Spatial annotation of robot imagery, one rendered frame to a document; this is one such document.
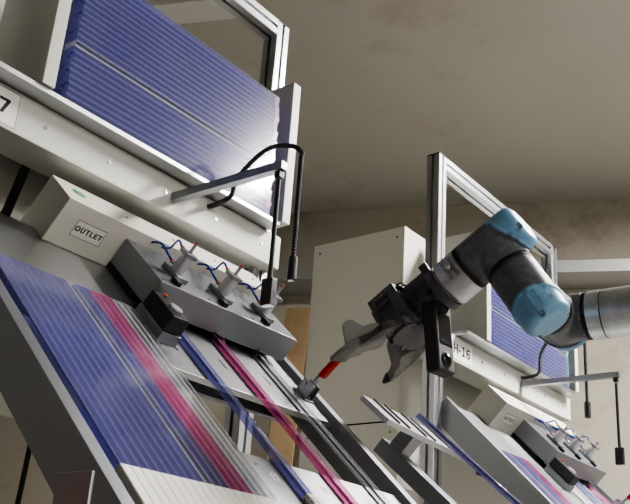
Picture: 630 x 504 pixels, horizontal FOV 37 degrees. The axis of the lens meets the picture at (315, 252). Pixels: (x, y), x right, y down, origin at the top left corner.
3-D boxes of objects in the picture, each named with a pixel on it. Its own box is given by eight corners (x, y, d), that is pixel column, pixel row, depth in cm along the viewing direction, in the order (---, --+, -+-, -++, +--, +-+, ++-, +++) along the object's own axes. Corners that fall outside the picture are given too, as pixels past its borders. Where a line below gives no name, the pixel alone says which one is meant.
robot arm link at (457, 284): (490, 294, 146) (465, 277, 141) (468, 312, 148) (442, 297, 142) (467, 260, 151) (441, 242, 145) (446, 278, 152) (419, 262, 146)
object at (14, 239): (315, 445, 162) (333, 422, 162) (-14, 340, 114) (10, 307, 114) (224, 336, 185) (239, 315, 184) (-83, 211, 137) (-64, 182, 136)
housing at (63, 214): (230, 353, 182) (273, 295, 180) (19, 270, 147) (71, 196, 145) (211, 329, 188) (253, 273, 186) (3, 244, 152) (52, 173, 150)
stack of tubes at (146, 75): (270, 217, 186) (281, 99, 196) (63, 98, 149) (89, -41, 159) (223, 229, 194) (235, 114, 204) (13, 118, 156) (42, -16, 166)
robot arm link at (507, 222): (528, 235, 137) (497, 195, 142) (470, 283, 140) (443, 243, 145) (549, 251, 143) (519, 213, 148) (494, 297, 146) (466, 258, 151)
